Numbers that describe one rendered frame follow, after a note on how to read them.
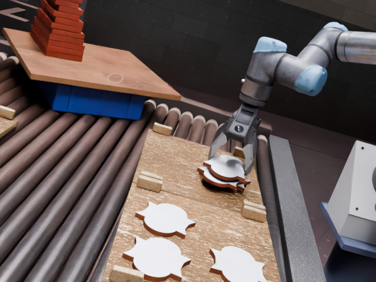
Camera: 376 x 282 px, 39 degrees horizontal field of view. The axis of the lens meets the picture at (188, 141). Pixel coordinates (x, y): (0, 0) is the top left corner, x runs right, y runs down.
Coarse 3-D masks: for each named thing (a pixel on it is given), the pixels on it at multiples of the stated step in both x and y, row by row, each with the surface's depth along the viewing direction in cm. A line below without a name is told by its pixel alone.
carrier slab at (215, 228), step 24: (144, 192) 126; (192, 216) 123; (216, 216) 126; (240, 216) 130; (120, 240) 104; (192, 240) 112; (216, 240) 116; (240, 240) 119; (264, 240) 122; (120, 264) 97; (192, 264) 104
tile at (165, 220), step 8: (152, 208) 118; (160, 208) 119; (168, 208) 120; (176, 208) 121; (136, 216) 114; (144, 216) 114; (152, 216) 114; (160, 216) 115; (168, 216) 117; (176, 216) 118; (184, 216) 119; (144, 224) 111; (152, 224) 111; (160, 224) 112; (168, 224) 113; (176, 224) 114; (184, 224) 115; (192, 224) 117; (152, 232) 110; (160, 232) 110; (168, 232) 110; (176, 232) 112; (184, 232) 112
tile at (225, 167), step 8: (216, 160) 144; (224, 160) 145; (232, 160) 146; (216, 168) 139; (224, 168) 140; (232, 168) 142; (240, 168) 143; (216, 176) 137; (224, 176) 136; (232, 176) 137; (240, 176) 139
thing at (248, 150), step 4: (248, 144) 139; (252, 144) 139; (244, 148) 139; (248, 148) 139; (252, 148) 139; (244, 152) 140; (248, 152) 139; (252, 152) 139; (248, 156) 140; (252, 156) 139; (248, 160) 140; (252, 160) 140; (248, 164) 140; (252, 164) 141; (248, 168) 141; (248, 172) 141
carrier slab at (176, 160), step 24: (144, 144) 155; (168, 144) 161; (192, 144) 167; (144, 168) 139; (168, 168) 144; (192, 168) 149; (168, 192) 131; (192, 192) 134; (216, 192) 139; (240, 192) 143
